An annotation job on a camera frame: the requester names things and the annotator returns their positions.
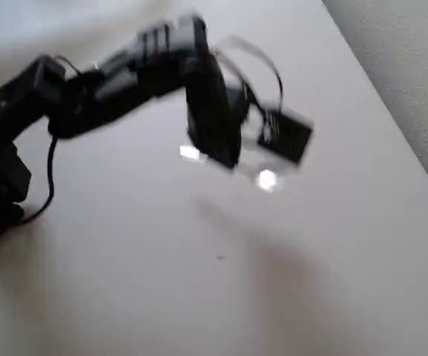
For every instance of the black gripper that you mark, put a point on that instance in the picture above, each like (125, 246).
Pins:
(219, 142)

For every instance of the silver metal spoon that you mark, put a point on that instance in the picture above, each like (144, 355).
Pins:
(267, 180)

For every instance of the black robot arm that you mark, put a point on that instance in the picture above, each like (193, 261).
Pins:
(87, 96)

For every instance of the black square camera board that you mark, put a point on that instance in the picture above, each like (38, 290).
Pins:
(286, 135)

